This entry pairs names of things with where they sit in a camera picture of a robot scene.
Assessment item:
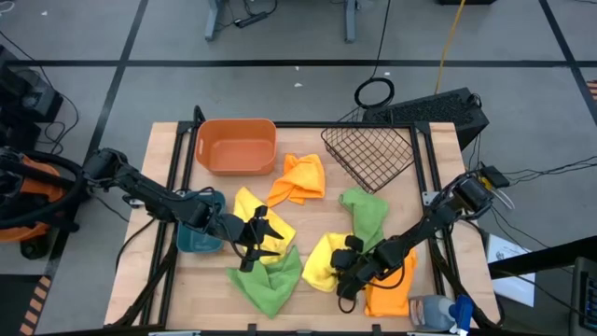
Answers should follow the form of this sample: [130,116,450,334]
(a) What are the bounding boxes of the black aluminium table frame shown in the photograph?
[111,105,506,336]

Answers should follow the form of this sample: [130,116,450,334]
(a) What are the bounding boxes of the black wire basket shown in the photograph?
[320,105,416,195]

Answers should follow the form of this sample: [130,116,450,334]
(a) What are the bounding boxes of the grey spray bottle blue trigger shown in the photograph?
[409,293,476,336]

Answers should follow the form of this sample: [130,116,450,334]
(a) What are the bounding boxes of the grey desk leg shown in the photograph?
[343,0,360,44]
[203,0,226,42]

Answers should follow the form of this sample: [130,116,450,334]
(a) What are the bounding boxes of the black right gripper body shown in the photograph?
[342,246,393,286]

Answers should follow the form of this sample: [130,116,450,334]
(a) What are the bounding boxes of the black equipment box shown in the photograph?
[0,44,65,150]

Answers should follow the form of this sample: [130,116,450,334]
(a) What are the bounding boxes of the grey device with screen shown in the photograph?
[568,256,597,336]

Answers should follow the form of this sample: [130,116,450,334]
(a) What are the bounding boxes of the orange microfiber towel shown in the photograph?
[266,152,326,209]
[363,246,420,318]

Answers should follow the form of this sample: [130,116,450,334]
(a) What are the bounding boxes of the teal plastic basket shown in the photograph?
[175,189,229,255]

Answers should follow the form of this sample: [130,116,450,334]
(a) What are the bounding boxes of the black power strip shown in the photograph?
[232,11,271,29]

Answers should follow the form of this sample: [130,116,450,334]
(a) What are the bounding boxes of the black power adapter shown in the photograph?
[479,164,512,189]

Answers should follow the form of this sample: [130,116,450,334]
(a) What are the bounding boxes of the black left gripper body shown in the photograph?
[212,212,257,250]

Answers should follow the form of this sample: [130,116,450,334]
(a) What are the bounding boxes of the black computer tower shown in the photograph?
[362,87,491,151]

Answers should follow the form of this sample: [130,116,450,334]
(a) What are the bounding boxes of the orange plastic basket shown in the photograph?
[194,118,279,177]

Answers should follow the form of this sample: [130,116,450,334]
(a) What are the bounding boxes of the white paper sheet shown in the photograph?
[484,232,537,308]

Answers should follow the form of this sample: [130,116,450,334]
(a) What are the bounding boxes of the yellow hanging cable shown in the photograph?
[433,0,467,94]

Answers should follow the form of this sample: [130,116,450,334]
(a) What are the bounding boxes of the black beam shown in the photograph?
[487,235,597,281]

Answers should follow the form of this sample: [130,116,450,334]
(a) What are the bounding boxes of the orange vacuum cleaner black hose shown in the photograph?
[0,146,92,260]

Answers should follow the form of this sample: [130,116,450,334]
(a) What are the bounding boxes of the black hanging cable with coil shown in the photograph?
[353,0,396,111]

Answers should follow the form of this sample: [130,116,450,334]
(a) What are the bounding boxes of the yellow microfiber towel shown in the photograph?
[231,186,298,266]
[301,231,355,294]

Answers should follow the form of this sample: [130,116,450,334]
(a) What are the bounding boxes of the green microfiber towel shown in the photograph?
[226,245,304,321]
[339,186,391,253]

